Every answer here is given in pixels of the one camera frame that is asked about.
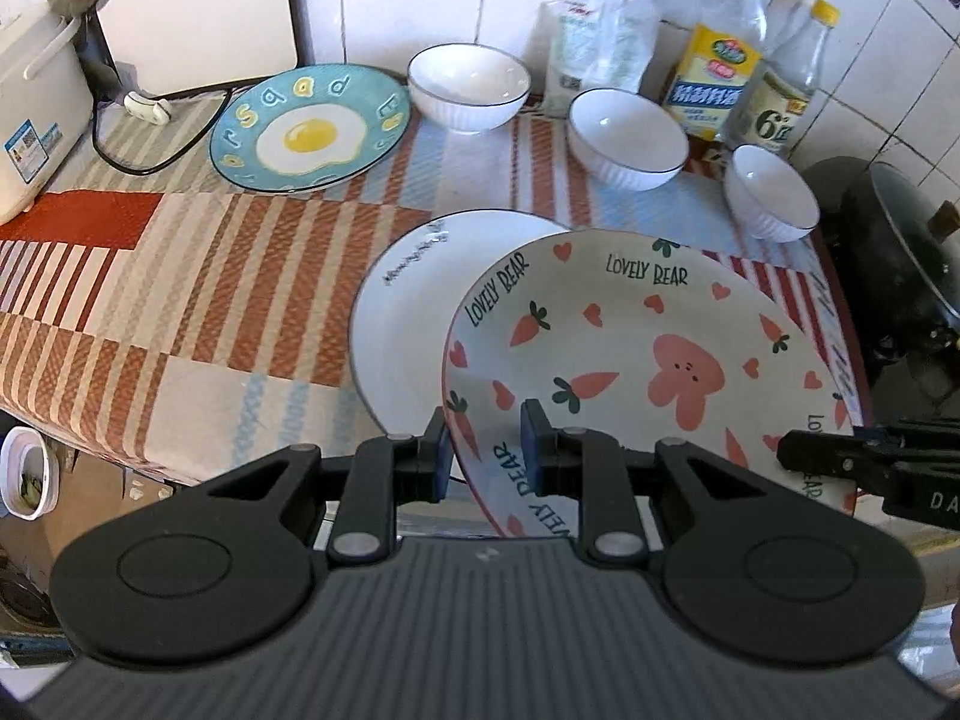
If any black cable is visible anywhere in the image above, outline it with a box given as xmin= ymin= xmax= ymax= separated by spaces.
xmin=91 ymin=86 xmax=234 ymax=176

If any large white ribbed bowl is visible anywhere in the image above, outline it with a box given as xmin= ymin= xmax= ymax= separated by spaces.
xmin=407 ymin=43 xmax=532 ymax=135
xmin=566 ymin=88 xmax=690 ymax=193

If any black wok lid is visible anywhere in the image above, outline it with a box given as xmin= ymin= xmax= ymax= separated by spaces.
xmin=868 ymin=163 xmax=960 ymax=320

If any plain white plate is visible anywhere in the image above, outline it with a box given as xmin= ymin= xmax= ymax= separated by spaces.
xmin=349 ymin=210 xmax=578 ymax=481

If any clear plastic bag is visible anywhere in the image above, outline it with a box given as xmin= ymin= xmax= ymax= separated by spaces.
xmin=540 ymin=0 xmax=662 ymax=119

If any large yellow label bottle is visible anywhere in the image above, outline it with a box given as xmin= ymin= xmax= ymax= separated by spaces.
xmin=661 ymin=0 xmax=778 ymax=143

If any striped table cloth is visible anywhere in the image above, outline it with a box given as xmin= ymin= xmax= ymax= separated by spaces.
xmin=0 ymin=75 xmax=872 ymax=490

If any white kitchen appliance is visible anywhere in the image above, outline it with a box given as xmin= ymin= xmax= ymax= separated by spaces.
xmin=0 ymin=11 xmax=95 ymax=225

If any white board with dark edge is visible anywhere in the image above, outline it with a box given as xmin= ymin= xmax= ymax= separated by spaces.
xmin=79 ymin=0 xmax=302 ymax=81

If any cardboard box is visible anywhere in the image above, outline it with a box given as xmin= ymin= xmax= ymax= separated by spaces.
xmin=0 ymin=450 xmax=185 ymax=635

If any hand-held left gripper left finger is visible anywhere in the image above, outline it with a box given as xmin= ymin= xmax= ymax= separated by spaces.
xmin=206 ymin=405 xmax=452 ymax=568

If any carrot and bear print plate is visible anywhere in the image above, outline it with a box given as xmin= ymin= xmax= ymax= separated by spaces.
xmin=440 ymin=229 xmax=872 ymax=541

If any white plug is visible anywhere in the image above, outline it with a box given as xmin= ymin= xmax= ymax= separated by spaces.
xmin=122 ymin=91 xmax=173 ymax=125

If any small yellow cap bottle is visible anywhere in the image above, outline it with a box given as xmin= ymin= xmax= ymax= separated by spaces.
xmin=727 ymin=0 xmax=842 ymax=159

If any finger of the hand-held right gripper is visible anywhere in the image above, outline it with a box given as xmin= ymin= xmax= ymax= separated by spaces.
xmin=851 ymin=419 xmax=960 ymax=452
xmin=775 ymin=428 xmax=895 ymax=489

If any blue fried egg print plate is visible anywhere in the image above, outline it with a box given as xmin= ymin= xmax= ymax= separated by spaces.
xmin=208 ymin=66 xmax=412 ymax=193

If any black wok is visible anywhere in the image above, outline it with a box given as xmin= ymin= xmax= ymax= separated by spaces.
xmin=802 ymin=156 xmax=960 ymax=421

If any white round container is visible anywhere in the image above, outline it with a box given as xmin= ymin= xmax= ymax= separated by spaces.
xmin=0 ymin=426 xmax=62 ymax=523

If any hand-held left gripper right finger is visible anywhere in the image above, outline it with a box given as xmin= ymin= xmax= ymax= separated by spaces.
xmin=520 ymin=398 xmax=752 ymax=568

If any small white ribbed bowl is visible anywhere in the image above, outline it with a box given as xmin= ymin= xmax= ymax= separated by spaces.
xmin=724 ymin=144 xmax=821 ymax=244

